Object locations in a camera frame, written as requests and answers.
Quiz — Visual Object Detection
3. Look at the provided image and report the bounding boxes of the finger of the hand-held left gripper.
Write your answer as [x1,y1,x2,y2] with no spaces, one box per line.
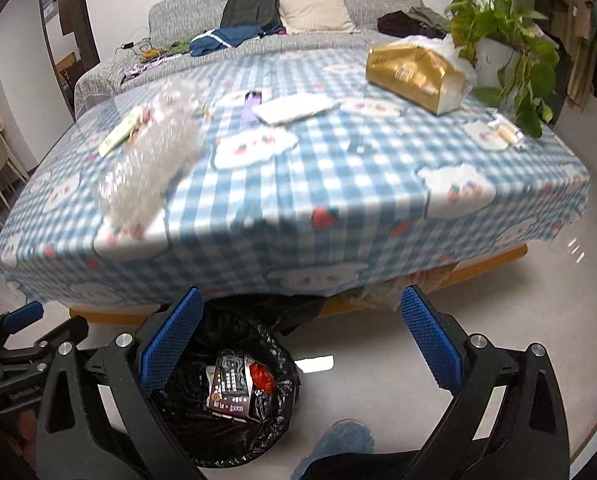
[0,301,44,343]
[0,316,89,368]

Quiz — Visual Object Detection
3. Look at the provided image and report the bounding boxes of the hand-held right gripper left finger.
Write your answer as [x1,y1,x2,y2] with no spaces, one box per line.
[36,287,204,480]

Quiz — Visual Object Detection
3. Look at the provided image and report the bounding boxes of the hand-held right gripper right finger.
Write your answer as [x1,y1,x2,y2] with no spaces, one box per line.
[401,285,571,480]

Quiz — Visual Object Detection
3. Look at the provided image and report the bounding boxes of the brown chocolate snack box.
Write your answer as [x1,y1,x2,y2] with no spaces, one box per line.
[207,352,259,418]

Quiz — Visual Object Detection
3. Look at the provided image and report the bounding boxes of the red plastic bag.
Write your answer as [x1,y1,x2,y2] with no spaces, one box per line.
[248,362,275,393]

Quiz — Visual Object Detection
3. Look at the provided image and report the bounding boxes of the trash bin with black bag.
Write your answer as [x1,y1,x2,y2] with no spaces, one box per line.
[148,305,301,470]

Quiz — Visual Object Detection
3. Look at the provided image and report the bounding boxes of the clear bubble wrap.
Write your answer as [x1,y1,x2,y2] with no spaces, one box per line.
[92,80,214,226]

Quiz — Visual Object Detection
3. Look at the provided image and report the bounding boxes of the pale green lotion tube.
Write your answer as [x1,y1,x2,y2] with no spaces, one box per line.
[97,105,146,157]

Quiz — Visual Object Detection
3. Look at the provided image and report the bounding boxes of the purple snack packet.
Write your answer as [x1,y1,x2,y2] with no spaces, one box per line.
[241,90,264,126]

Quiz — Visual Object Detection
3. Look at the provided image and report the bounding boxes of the white paper napkin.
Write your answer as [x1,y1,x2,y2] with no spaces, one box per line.
[252,94,340,126]

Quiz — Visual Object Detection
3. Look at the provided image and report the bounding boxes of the person's left hand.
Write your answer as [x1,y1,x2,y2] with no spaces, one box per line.
[0,407,39,466]

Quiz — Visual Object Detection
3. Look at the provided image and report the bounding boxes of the wooden table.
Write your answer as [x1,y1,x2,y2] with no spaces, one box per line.
[71,245,529,326]

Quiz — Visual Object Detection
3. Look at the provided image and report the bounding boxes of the blue slipper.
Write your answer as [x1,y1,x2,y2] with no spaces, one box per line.
[298,420,375,476]

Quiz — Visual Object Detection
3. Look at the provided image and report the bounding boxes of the blue checkered bear tablecloth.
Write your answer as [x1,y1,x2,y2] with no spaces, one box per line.
[0,50,591,311]

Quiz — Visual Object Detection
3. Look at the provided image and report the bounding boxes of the small yellow sachets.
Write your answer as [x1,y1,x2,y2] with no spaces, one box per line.
[483,112,526,151]

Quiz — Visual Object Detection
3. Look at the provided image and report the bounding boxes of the gold tissue pack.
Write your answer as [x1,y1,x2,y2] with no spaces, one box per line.
[365,42,474,116]

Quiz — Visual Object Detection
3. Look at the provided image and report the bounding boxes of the purple patterned cloth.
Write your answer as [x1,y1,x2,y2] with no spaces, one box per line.
[123,55,174,81]

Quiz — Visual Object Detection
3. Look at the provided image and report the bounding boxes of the crumpled white tissue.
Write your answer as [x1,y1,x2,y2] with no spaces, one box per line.
[403,35,479,83]

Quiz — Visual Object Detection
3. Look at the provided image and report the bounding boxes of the blue jacket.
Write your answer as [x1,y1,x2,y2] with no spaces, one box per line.
[188,25,286,57]

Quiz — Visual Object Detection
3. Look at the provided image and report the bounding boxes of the black garment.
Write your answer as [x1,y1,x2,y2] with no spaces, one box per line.
[377,10,446,40]

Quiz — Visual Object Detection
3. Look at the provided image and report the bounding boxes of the olive grey garment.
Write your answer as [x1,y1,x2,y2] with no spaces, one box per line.
[408,6,451,31]

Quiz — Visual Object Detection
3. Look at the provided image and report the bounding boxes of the green potted plant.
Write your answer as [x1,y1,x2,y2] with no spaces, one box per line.
[443,0,561,138]

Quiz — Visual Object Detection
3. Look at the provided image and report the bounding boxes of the black backpack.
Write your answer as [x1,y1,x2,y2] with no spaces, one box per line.
[220,0,285,36]

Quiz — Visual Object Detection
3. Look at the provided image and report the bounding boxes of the beige pillow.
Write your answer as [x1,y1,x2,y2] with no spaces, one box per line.
[278,0,361,36]

